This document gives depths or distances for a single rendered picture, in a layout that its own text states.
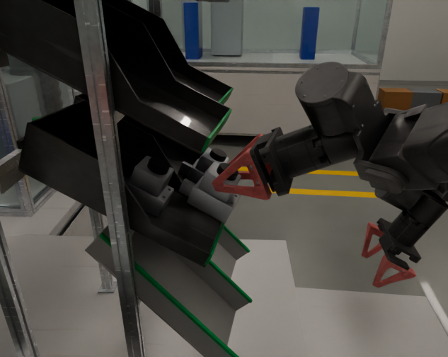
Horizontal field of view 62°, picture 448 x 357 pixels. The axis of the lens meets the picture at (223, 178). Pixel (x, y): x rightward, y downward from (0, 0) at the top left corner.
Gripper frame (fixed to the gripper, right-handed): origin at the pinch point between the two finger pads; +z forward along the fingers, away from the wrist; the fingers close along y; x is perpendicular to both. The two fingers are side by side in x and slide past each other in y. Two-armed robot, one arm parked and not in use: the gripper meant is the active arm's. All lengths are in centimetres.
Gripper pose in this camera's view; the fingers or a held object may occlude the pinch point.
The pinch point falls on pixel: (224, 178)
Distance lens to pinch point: 52.6
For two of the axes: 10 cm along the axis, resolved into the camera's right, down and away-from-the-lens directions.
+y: -2.7, 3.7, -8.9
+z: -8.7, 3.0, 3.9
